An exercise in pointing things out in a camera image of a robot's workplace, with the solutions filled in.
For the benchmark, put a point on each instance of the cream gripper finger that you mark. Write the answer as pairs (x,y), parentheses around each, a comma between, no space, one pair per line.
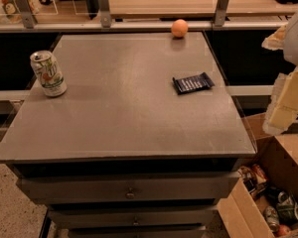
(275,41)
(283,108)

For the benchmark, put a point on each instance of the dark blue rxbar wrapper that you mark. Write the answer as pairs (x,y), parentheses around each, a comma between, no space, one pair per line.
(192,83)

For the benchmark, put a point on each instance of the green drink can in box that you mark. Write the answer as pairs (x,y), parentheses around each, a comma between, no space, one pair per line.
(287,208)

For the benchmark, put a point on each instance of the silver can in box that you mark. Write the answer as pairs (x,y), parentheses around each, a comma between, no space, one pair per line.
(272,219)

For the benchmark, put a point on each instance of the white green 7up can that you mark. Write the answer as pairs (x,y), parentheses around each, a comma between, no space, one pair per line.
(48,73)

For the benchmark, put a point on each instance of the brown cardboard box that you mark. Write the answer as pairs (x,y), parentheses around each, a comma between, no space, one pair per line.
(242,211)

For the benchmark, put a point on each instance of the red snack packet in box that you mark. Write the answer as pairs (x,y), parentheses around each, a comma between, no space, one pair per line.
(257,168)

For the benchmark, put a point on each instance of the orange round fruit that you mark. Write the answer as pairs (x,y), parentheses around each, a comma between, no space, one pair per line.
(179,28)

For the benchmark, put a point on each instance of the grey top drawer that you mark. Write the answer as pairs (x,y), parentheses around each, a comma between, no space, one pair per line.
(145,187)

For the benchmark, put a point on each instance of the grey drawer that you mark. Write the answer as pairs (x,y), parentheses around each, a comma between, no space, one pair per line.
(145,187)
(137,216)

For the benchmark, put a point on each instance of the wooden background table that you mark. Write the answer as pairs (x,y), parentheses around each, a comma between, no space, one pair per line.
(196,8)

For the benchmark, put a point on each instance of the grey drawer cabinet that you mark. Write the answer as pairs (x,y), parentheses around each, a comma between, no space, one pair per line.
(121,115)

